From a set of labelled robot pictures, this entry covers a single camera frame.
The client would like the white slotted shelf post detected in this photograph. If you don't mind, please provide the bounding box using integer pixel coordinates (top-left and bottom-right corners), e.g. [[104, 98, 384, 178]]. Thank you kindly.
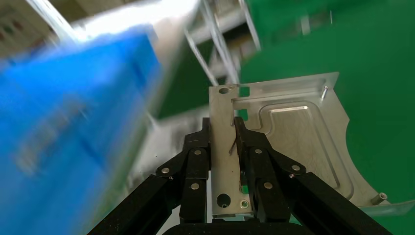
[[201, 0, 241, 84]]

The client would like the white shelf board with bin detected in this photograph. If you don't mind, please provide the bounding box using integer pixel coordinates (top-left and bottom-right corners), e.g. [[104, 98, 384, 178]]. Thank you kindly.
[[71, 0, 202, 109]]

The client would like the stamped silver metal plate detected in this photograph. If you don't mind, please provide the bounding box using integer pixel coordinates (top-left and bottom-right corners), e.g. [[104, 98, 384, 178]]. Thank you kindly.
[[209, 71, 415, 218]]

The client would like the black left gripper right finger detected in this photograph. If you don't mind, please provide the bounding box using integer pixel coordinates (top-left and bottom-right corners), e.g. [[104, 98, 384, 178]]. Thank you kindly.
[[234, 117, 393, 235]]

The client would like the white background storage rack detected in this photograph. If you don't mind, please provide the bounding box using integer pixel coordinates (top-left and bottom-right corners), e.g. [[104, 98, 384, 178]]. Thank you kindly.
[[185, 0, 262, 87]]

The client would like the blue plastic bin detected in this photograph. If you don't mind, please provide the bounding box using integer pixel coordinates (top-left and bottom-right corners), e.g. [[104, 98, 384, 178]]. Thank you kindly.
[[0, 25, 163, 235]]

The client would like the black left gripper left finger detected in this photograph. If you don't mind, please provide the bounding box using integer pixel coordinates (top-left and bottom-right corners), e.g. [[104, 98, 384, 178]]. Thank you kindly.
[[87, 117, 211, 235]]

